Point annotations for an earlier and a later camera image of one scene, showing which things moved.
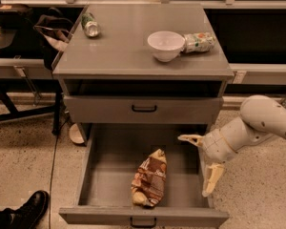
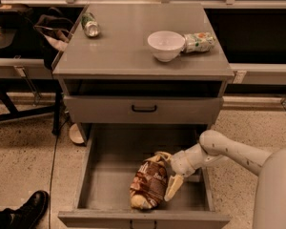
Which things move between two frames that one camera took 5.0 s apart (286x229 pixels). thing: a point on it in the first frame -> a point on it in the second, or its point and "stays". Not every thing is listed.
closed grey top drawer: x=143 y=110 stays
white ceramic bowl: x=166 y=45 stays
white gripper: x=216 y=147 -> x=180 y=162
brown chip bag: x=149 y=179 stays
